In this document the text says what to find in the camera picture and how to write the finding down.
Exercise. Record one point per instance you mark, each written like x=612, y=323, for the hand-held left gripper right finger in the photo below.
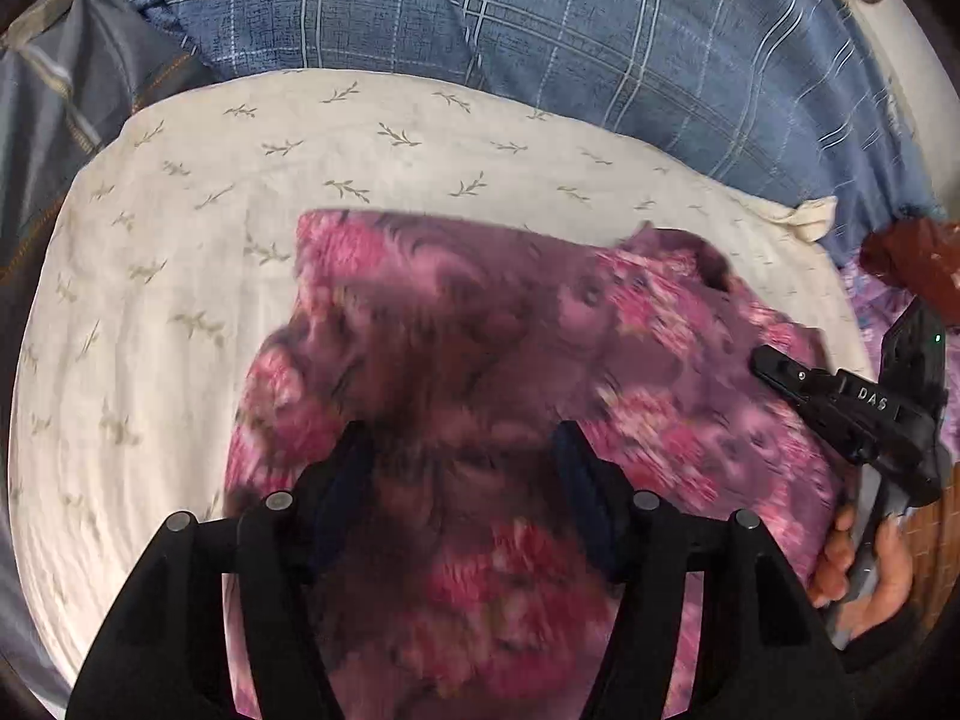
x=585, y=499

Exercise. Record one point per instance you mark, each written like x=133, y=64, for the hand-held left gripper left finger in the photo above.
x=341, y=499

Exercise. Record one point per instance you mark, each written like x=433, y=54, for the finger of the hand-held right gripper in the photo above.
x=810, y=397

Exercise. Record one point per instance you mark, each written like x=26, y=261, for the maroon floral shirt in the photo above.
x=487, y=360

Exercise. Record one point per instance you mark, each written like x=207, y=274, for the person's right forearm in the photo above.
x=885, y=641

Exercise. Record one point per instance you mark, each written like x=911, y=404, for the person's right hand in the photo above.
x=892, y=577

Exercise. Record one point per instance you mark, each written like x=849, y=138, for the lilac floral garment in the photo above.
x=870, y=307

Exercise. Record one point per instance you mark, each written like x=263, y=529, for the red plastic bag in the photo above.
x=915, y=255

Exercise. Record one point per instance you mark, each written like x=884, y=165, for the cream leaf-print pillow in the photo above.
x=187, y=277

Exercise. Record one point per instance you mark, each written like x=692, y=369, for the blue plaid quilt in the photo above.
x=562, y=30

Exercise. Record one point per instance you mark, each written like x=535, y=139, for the grey-blue bed sheet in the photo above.
x=75, y=112

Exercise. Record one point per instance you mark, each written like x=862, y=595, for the wooden bed frame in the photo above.
x=934, y=540

